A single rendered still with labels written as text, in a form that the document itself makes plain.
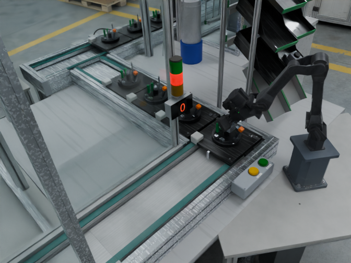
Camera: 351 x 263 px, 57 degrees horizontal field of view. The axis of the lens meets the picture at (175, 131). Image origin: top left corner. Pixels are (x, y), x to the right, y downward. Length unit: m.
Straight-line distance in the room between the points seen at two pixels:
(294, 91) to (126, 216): 1.06
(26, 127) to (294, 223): 1.10
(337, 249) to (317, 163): 1.12
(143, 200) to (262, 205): 0.50
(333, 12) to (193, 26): 3.40
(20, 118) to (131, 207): 0.86
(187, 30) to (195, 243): 1.43
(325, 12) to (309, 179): 4.12
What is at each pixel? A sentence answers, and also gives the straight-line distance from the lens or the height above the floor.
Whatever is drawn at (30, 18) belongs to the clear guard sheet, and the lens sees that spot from 0.92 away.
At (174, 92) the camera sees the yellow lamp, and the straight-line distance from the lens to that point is 1.27.
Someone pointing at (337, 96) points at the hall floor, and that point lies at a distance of 3.80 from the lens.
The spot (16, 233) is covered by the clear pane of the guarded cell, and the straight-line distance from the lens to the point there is 0.71.
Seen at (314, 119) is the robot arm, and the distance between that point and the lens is 1.32.
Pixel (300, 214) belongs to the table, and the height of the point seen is 0.86.
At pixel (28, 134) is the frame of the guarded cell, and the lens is 0.58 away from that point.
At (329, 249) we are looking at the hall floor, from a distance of 2.43.
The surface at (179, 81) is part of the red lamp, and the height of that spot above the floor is 1.33.
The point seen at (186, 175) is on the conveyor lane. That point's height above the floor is 0.92.
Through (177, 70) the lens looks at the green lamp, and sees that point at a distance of 1.22.
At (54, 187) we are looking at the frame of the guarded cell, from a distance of 0.67.
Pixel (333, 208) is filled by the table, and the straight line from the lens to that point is 1.50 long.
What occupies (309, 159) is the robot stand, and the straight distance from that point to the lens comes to 1.36.
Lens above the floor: 1.98
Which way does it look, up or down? 40 degrees down
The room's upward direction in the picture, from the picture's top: 4 degrees counter-clockwise
